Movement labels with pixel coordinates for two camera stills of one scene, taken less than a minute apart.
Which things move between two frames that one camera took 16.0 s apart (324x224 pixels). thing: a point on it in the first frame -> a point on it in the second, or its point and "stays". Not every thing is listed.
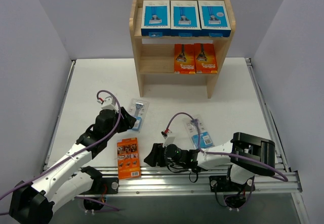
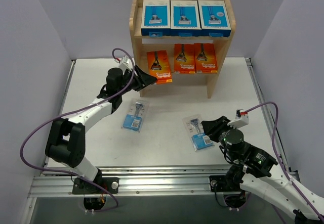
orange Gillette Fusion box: (205, 58) stays
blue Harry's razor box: (214, 18) stays
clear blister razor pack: (138, 108) stays
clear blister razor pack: (205, 140) stays
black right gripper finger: (156, 155) -> (211, 127)
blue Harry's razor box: (185, 19) stays
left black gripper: (123, 120) -> (136, 79)
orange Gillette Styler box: (128, 159) -> (159, 66)
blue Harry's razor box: (156, 18) stays
